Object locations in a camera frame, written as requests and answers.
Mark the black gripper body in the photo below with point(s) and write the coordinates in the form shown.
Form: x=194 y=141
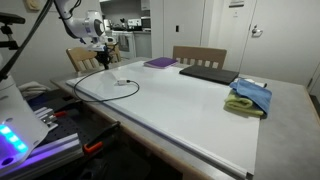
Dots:
x=104 y=55

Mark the white charger adapter block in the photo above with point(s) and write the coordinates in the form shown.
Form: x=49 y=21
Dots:
x=122 y=82

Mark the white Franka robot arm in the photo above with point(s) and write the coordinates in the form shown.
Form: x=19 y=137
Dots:
x=80 y=26

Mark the white robot base blue light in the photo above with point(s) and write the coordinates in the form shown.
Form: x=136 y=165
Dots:
x=13 y=113

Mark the grey oven towel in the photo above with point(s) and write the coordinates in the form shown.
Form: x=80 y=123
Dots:
x=123 y=41

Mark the light wooden chair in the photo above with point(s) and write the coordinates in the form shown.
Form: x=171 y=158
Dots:
x=80 y=56

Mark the white kitchen oven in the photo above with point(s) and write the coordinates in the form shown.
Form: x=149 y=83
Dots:
x=131 y=45

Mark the purple notebook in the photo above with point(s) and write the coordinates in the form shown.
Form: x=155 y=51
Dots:
x=160 y=62

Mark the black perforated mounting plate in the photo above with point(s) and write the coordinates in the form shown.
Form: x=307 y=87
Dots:
x=76 y=123

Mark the white folded cloth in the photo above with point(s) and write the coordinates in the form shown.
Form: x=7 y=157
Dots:
x=31 y=89

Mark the brown wooden chair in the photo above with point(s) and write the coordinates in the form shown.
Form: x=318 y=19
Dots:
x=200 y=52

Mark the white whiteboard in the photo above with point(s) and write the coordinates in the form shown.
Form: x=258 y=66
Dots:
x=200 y=126

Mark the yellow-green cloth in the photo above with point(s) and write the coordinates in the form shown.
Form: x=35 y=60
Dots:
x=238 y=103

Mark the door sign plate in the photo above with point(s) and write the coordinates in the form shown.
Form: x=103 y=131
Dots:
x=236 y=3

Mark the white marker pen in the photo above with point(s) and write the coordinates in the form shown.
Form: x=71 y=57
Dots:
x=248 y=80

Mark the blue cloth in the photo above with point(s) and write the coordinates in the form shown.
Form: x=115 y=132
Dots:
x=255 y=95

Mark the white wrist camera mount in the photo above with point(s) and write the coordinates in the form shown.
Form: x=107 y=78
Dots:
x=98 y=46

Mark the black wall switch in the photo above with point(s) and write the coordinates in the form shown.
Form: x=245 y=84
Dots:
x=177 y=28

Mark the silver metal bracket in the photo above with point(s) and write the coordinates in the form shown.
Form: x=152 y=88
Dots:
x=45 y=116

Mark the beige wall thermostat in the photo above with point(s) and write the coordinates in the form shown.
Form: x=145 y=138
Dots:
x=32 y=4

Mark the black camera on stand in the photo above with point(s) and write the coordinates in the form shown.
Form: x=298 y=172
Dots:
x=10 y=20

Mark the aluminium profile rail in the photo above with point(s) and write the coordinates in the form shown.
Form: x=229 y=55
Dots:
x=50 y=153

